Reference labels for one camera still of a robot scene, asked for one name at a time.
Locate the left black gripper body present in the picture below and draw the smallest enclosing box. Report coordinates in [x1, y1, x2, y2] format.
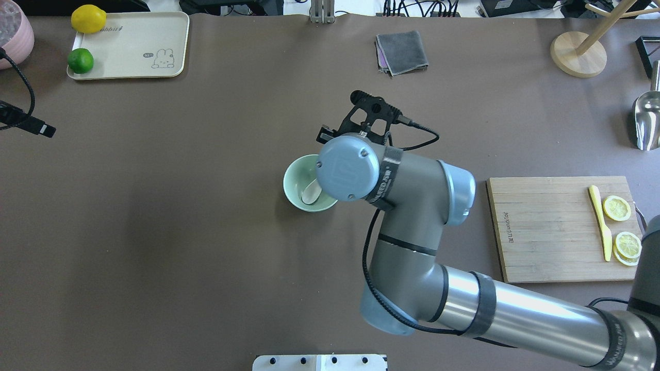
[1, 101, 25, 130]

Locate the mint green bowl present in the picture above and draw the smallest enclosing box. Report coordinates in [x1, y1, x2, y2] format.
[283, 154, 338, 213]

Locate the white ceramic spoon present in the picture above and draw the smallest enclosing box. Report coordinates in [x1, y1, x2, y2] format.
[300, 179, 322, 205]

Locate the pink ribbed bowl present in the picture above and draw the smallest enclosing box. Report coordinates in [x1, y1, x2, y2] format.
[1, 1, 35, 65]

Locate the green lime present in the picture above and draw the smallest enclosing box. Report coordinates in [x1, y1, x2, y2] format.
[68, 48, 94, 74]

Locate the yellow lemon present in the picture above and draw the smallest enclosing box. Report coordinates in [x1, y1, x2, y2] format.
[71, 4, 108, 34]

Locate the cream rabbit tray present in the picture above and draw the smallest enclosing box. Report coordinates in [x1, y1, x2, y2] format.
[67, 11, 190, 80]

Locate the grey folded cloth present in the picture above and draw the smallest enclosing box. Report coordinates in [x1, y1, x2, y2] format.
[375, 30, 429, 77]

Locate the bamboo cutting board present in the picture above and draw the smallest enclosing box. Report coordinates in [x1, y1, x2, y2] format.
[486, 176, 636, 283]

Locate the wooden mug tree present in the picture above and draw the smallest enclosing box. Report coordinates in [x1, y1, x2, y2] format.
[551, 1, 659, 78]

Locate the yellow plastic knife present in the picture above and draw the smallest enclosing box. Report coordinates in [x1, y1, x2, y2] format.
[588, 185, 613, 262]

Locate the stacked lemon slice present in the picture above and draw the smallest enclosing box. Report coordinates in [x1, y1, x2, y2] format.
[614, 231, 642, 267]

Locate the steel scoop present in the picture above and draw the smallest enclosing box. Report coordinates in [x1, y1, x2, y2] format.
[633, 60, 659, 151]

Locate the aluminium frame post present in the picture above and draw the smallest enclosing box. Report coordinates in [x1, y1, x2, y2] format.
[309, 0, 336, 24]

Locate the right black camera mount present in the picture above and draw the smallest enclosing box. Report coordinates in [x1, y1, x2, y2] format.
[316, 91, 416, 145]

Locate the white camera pillar base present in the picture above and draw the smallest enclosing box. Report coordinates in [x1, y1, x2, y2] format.
[252, 353, 389, 370]

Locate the lemon slice near handle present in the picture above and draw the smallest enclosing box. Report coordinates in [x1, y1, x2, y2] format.
[603, 195, 632, 222]

